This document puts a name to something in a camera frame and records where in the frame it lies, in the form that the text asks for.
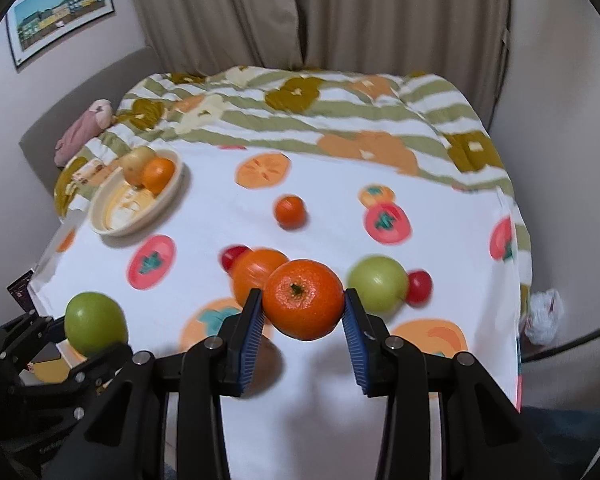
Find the green apple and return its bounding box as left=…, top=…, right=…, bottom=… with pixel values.
left=347, top=255, right=410, bottom=314
left=64, top=292, right=129, bottom=358

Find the red cherry tomato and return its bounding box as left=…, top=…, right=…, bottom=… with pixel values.
left=405, top=270, right=432, bottom=306
left=220, top=245, right=251, bottom=274

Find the large orange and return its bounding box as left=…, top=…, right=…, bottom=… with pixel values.
left=230, top=248, right=289, bottom=307

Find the large orange mandarin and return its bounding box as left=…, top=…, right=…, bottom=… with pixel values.
left=262, top=259, right=344, bottom=341

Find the small orange tomato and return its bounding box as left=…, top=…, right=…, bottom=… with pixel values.
left=274, top=195, right=306, bottom=230

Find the dark box on floor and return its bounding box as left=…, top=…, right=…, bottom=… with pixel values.
left=7, top=270, right=35, bottom=312

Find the white fruit-print cloth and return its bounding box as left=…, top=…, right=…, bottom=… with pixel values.
left=33, top=142, right=520, bottom=479

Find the cream ceramic bowl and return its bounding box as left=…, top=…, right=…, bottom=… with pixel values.
left=88, top=148, right=184, bottom=237

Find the tissue pack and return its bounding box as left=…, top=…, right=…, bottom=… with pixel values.
left=71, top=158, right=105, bottom=185

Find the white crumpled bag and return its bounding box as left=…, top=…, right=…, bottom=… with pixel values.
left=522, top=289, right=565, bottom=347

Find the grey bed headboard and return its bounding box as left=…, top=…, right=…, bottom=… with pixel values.
left=19, top=47, right=162, bottom=195

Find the yellow apple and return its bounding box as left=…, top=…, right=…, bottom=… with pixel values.
left=120, top=146, right=156, bottom=188

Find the pink plush toy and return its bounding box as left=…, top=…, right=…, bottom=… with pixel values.
left=54, top=99, right=114, bottom=168

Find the green striped floral quilt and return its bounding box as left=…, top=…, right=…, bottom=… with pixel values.
left=52, top=65, right=534, bottom=302

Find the framed city picture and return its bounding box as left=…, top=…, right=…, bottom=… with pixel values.
left=6, top=0, right=114, bottom=70

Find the beige curtain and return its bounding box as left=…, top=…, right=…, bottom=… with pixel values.
left=133, top=0, right=510, bottom=122

